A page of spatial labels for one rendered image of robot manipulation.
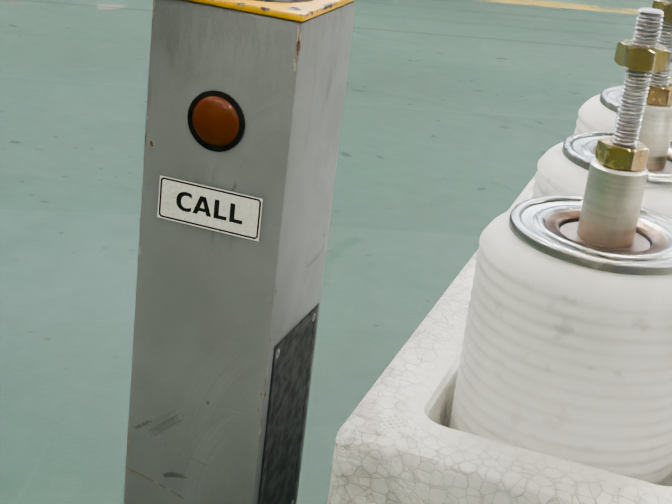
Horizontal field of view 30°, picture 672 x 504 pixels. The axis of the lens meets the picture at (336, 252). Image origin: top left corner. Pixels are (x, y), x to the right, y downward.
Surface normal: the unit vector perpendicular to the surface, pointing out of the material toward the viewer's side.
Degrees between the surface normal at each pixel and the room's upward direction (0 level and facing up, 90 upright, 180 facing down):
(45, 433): 0
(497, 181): 0
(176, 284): 90
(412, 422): 0
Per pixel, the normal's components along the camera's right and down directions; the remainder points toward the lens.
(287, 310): 0.93, 0.22
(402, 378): 0.11, -0.92
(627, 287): 0.10, -0.43
